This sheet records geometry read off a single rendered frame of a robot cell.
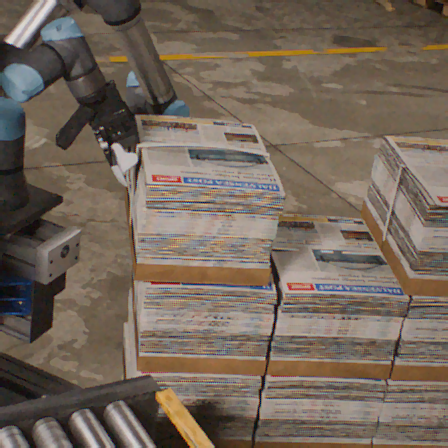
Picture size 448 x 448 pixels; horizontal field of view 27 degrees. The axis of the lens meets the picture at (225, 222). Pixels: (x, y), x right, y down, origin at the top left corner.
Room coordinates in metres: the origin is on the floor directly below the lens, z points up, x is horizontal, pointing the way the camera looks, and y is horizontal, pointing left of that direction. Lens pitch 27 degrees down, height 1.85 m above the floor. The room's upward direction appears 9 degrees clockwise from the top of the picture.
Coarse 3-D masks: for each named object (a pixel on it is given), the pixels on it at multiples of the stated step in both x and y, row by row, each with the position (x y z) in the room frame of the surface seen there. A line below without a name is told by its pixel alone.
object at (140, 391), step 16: (112, 384) 1.37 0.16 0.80; (128, 384) 1.37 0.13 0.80; (144, 384) 1.38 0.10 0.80; (32, 400) 1.29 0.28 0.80; (48, 400) 1.30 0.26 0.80; (64, 400) 1.30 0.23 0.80; (80, 400) 1.31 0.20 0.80; (96, 400) 1.32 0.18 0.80; (112, 400) 1.32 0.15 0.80; (128, 400) 1.34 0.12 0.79; (144, 400) 1.36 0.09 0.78; (0, 416) 1.24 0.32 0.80; (16, 416) 1.24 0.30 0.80; (32, 416) 1.25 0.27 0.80; (48, 416) 1.26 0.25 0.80; (64, 416) 1.27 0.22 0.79; (96, 416) 1.31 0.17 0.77; (144, 416) 1.36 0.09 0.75
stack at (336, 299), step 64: (320, 256) 1.92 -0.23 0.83; (128, 320) 2.01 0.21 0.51; (192, 320) 1.70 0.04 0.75; (256, 320) 1.72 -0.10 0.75; (320, 320) 1.76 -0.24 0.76; (384, 320) 1.79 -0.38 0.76; (192, 384) 1.70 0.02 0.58; (256, 384) 1.73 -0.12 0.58; (320, 384) 1.76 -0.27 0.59; (384, 384) 1.79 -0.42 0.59
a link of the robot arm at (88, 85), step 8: (96, 72) 1.81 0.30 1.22; (80, 80) 1.79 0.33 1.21; (88, 80) 1.80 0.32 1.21; (96, 80) 1.81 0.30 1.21; (104, 80) 1.83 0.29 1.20; (72, 88) 1.80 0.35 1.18; (80, 88) 1.79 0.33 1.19; (88, 88) 1.79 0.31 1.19; (96, 88) 1.80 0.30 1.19; (80, 96) 1.80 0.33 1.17; (88, 96) 1.80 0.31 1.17
